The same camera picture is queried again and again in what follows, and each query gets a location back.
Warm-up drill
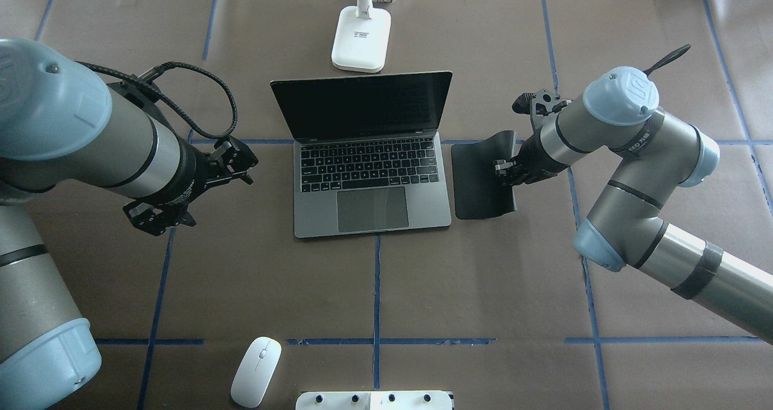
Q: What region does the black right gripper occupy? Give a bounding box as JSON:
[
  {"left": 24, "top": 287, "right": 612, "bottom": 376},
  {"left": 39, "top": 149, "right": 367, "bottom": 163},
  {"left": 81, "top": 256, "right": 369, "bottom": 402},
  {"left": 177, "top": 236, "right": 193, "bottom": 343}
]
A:
[{"left": 494, "top": 134, "right": 559, "bottom": 187}]

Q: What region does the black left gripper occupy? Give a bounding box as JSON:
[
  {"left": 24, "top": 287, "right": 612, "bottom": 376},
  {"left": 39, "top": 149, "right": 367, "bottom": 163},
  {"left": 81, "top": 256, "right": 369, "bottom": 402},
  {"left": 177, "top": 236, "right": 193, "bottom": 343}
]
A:
[{"left": 176, "top": 137, "right": 258, "bottom": 217}]

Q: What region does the black mouse pad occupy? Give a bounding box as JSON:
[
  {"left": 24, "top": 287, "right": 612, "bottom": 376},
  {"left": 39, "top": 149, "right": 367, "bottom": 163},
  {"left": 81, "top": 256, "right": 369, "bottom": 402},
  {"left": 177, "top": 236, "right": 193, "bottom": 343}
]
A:
[{"left": 452, "top": 131, "right": 518, "bottom": 220}]

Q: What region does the grey laptop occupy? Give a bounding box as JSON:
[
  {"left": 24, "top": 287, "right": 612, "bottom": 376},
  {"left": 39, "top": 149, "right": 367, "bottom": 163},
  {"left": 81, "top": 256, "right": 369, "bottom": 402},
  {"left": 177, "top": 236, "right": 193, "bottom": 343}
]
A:
[{"left": 270, "top": 71, "right": 453, "bottom": 239}]

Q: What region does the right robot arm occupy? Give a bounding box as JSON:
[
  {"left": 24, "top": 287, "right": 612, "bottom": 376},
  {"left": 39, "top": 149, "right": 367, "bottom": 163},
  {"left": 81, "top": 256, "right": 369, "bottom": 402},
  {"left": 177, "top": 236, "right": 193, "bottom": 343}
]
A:
[{"left": 494, "top": 66, "right": 772, "bottom": 343}]

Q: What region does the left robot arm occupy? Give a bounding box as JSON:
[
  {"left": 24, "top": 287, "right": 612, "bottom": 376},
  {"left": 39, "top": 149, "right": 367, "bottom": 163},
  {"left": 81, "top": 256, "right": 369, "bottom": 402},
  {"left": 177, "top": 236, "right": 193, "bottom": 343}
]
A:
[{"left": 1, "top": 39, "right": 258, "bottom": 409}]

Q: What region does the white desk lamp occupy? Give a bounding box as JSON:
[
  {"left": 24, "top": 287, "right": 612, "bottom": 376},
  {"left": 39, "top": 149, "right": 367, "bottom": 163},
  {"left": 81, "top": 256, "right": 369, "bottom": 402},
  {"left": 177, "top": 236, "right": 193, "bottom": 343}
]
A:
[{"left": 331, "top": 0, "right": 392, "bottom": 72}]

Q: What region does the white computer mouse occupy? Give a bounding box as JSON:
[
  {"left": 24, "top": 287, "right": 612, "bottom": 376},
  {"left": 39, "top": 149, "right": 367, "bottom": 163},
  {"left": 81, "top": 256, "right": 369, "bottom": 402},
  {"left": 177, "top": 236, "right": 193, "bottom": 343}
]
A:
[{"left": 230, "top": 336, "right": 282, "bottom": 408}]

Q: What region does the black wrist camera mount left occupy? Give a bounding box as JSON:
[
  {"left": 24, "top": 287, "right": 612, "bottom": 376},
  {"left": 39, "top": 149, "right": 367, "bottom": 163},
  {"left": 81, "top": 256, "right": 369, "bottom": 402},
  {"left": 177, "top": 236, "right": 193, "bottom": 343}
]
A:
[{"left": 123, "top": 200, "right": 196, "bottom": 236}]

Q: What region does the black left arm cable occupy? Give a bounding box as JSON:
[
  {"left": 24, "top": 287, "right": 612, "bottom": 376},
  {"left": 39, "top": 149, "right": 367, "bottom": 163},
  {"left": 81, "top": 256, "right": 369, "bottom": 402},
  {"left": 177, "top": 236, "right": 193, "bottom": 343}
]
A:
[{"left": 79, "top": 61, "right": 239, "bottom": 140}]

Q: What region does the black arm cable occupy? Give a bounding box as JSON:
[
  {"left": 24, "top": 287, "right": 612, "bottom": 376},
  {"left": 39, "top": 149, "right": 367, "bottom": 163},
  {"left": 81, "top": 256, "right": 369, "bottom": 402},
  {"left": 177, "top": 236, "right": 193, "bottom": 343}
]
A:
[
  {"left": 79, "top": 61, "right": 239, "bottom": 140},
  {"left": 643, "top": 43, "right": 691, "bottom": 76}
]

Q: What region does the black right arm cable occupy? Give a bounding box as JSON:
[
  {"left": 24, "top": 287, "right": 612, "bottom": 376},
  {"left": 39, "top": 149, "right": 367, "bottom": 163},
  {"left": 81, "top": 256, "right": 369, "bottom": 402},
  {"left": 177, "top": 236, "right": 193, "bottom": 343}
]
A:
[{"left": 643, "top": 43, "right": 691, "bottom": 76}]

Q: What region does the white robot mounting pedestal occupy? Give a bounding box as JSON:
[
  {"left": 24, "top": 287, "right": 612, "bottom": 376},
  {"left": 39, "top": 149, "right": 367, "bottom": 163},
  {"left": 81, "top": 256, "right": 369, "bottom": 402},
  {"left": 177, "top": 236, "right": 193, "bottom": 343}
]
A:
[{"left": 295, "top": 390, "right": 455, "bottom": 409}]

